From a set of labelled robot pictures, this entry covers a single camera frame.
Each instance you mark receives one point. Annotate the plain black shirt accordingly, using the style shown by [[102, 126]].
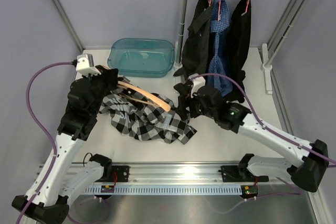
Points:
[[238, 42]]

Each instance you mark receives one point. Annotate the right aluminium frame post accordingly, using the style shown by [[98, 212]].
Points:
[[285, 24]]

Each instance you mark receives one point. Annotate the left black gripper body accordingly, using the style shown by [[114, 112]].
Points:
[[96, 81]]

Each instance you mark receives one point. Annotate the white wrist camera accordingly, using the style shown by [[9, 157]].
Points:
[[85, 65], [197, 82]]

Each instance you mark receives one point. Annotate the black white checkered shirt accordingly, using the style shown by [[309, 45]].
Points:
[[138, 117]]

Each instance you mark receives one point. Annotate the teal plastic basin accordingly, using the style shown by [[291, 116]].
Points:
[[146, 58]]

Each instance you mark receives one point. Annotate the left aluminium frame post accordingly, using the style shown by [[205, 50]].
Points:
[[68, 24]]

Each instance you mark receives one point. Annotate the black pinstripe shirt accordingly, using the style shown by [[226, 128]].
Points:
[[195, 50]]

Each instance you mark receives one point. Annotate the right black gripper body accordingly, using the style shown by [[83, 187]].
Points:
[[196, 107]]

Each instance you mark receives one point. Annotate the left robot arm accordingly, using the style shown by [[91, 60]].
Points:
[[50, 197]]

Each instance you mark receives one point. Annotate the metal clothes rack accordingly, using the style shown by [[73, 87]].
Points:
[[266, 57]]

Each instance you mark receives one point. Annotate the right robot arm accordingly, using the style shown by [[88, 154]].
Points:
[[304, 162]]

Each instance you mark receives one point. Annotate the blue checkered shirt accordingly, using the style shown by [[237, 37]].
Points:
[[218, 65]]

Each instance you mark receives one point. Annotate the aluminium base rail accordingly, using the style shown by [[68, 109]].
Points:
[[167, 179]]

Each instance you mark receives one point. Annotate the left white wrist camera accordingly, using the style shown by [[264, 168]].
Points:
[[85, 65]]

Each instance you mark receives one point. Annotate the wooden hanger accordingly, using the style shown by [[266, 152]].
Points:
[[165, 106]]

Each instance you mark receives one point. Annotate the aluminium frame post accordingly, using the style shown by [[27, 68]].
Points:
[[285, 24], [68, 24]]

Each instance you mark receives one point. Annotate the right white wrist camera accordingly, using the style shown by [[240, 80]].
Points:
[[197, 82]]

